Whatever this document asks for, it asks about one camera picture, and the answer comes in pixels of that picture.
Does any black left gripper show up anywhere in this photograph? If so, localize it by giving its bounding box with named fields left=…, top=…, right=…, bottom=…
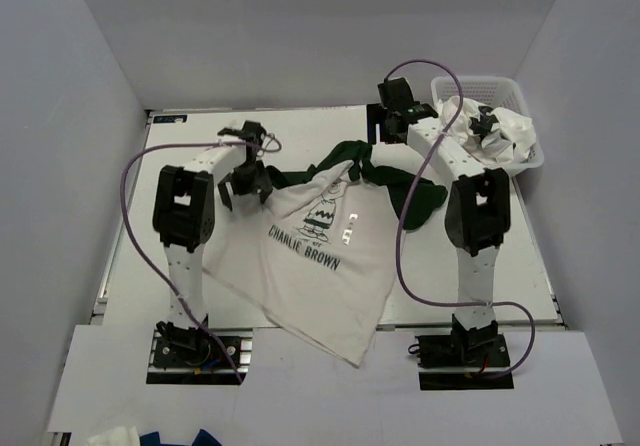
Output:
left=217, top=159, right=271, bottom=209

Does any white green Charlie Brown shirt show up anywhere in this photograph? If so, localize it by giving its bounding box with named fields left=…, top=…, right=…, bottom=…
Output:
left=202, top=139, right=449, bottom=370

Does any white t shirt black print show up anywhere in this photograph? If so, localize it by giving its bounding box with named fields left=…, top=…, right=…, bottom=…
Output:
left=447, top=98, right=537, bottom=168

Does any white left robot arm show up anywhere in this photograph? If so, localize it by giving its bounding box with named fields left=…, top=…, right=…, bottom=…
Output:
left=152, top=121, right=273, bottom=329

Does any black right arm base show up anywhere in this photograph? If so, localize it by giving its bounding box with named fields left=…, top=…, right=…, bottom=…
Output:
left=407, top=334, right=514, bottom=391

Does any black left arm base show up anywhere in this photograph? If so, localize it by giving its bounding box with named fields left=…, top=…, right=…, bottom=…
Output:
left=146, top=322, right=253, bottom=386

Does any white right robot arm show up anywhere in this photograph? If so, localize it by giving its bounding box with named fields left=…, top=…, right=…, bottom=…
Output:
left=372, top=77, right=511, bottom=365

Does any white plastic basket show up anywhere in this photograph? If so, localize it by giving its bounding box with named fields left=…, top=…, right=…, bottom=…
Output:
left=431, top=76, right=544, bottom=176

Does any small label sticker on table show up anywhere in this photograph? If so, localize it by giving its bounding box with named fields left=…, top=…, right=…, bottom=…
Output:
left=152, top=115, right=188, bottom=124

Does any blue cloth at bottom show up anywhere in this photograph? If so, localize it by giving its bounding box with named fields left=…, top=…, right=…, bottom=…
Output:
left=139, top=429, right=222, bottom=446

